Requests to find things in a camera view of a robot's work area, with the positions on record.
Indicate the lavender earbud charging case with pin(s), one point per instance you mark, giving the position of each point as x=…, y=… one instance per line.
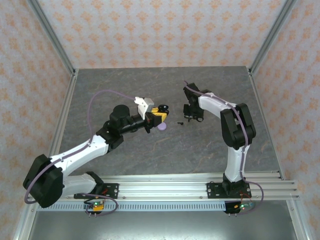
x=162, y=127

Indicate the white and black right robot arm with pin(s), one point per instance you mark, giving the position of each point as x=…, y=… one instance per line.
x=212, y=105

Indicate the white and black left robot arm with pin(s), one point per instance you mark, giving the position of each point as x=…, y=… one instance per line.
x=75, y=152

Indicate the small controller circuit board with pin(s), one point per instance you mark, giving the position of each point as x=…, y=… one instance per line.
x=241, y=207
x=96, y=206

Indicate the grey metal base panel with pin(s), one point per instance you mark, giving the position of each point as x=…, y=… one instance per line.
x=162, y=227

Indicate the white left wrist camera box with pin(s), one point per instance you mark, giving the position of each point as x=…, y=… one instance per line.
x=143, y=106

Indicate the aluminium table side rail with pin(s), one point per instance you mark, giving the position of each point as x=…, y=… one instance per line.
x=262, y=110
x=65, y=105

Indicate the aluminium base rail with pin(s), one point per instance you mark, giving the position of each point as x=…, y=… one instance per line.
x=162, y=187

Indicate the aluminium frame post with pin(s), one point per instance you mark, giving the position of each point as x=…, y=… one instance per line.
x=54, y=37
x=271, y=37

